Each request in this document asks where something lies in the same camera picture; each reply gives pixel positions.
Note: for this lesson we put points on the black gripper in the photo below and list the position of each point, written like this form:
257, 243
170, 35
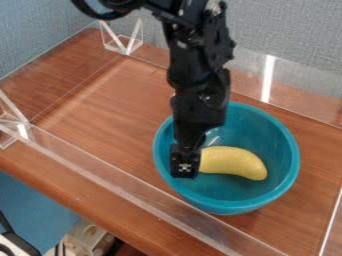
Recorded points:
198, 111

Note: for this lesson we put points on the yellow toy banana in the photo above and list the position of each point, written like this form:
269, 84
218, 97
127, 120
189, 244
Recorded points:
233, 161

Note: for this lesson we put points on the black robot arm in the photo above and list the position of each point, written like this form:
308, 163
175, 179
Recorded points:
201, 48

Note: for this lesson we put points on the blue plastic bowl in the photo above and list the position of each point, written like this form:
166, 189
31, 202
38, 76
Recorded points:
272, 140

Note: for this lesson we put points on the white power strip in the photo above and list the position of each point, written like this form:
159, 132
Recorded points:
86, 240

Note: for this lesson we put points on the clear acrylic back barrier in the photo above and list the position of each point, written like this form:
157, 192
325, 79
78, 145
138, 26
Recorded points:
289, 85

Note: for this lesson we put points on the clear acrylic barrier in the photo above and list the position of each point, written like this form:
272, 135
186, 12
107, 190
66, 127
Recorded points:
289, 85
185, 212

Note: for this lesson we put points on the clear acrylic front barrier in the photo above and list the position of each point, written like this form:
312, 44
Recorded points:
185, 212

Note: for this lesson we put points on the black chair part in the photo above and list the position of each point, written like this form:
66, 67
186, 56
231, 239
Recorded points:
12, 244

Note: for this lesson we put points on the clear acrylic corner bracket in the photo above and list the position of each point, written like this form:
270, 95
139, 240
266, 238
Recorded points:
118, 42

